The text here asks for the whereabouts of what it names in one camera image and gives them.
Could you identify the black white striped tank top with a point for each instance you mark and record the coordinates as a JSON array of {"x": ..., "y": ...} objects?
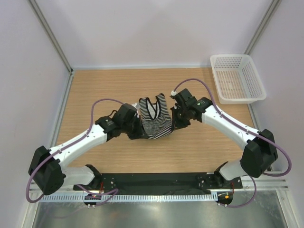
[{"x": 156, "y": 120}]

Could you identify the aluminium front rail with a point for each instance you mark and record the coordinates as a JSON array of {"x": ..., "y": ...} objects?
[{"x": 262, "y": 183}]

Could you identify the left aluminium frame post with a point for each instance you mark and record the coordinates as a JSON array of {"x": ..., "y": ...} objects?
[{"x": 47, "y": 29}]

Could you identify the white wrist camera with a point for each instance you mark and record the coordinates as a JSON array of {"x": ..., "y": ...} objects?
[
  {"x": 173, "y": 94},
  {"x": 137, "y": 107}
]

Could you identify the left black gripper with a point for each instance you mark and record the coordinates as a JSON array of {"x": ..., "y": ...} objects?
[{"x": 139, "y": 133}]

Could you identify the white plastic basket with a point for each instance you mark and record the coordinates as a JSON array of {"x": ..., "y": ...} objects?
[{"x": 237, "y": 79}]

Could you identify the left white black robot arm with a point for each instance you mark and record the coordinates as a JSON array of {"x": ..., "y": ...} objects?
[{"x": 50, "y": 169}]

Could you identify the right aluminium frame post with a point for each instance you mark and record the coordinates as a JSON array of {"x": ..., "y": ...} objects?
[{"x": 272, "y": 8}]

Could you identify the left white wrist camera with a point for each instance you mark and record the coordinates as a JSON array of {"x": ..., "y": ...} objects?
[{"x": 137, "y": 107}]

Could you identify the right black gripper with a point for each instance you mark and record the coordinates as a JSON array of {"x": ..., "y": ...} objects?
[{"x": 176, "y": 124}]

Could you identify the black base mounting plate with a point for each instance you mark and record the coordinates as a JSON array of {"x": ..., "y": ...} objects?
[{"x": 122, "y": 181}]

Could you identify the aluminium frame post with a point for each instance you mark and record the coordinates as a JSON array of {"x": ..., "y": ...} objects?
[
  {"x": 272, "y": 8},
  {"x": 47, "y": 29}
]

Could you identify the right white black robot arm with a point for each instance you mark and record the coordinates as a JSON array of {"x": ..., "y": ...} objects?
[{"x": 258, "y": 153}]

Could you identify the slotted white cable duct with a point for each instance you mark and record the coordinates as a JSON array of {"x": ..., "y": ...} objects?
[{"x": 86, "y": 198}]

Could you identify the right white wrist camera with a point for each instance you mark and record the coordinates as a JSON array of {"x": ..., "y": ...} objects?
[{"x": 173, "y": 94}]

